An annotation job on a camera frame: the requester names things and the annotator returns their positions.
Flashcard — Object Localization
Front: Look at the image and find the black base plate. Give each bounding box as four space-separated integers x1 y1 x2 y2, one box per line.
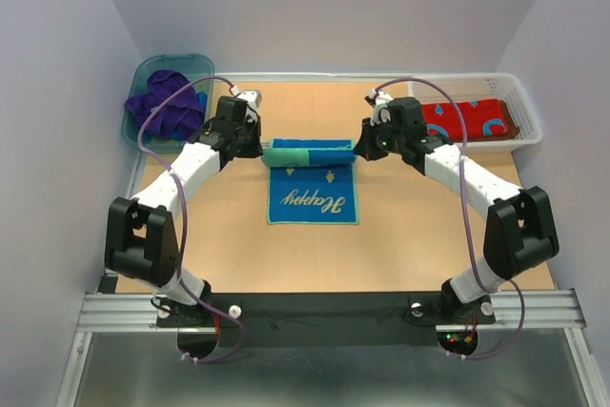
156 292 495 357

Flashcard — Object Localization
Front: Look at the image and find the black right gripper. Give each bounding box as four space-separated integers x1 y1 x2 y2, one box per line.
356 113 406 160

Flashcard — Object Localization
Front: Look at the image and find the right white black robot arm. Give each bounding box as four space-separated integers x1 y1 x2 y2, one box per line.
354 92 559 321

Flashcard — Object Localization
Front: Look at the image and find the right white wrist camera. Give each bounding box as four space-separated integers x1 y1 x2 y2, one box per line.
365 90 394 126

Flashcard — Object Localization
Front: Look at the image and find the red towel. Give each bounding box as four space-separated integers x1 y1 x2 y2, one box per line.
421 98 510 141

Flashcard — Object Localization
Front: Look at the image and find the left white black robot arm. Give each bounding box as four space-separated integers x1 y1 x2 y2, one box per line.
104 91 262 325

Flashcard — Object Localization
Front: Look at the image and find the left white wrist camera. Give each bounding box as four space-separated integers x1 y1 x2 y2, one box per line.
230 85 262 119

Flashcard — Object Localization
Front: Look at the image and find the purple towel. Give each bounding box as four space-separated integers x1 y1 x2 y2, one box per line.
125 70 208 141

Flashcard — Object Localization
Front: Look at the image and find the white plastic mesh basket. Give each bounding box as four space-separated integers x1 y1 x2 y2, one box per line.
407 73 543 153

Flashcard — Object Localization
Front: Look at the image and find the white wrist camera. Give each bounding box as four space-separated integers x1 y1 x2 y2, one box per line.
365 90 394 126
230 85 262 119

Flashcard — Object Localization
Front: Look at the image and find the brown towel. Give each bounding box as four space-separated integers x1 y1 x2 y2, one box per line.
457 98 519 142

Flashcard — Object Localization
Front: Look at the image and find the blue towel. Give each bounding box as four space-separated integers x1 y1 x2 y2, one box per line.
261 138 359 225

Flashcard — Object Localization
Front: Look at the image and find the aluminium rail frame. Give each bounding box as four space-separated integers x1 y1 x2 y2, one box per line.
56 290 609 406

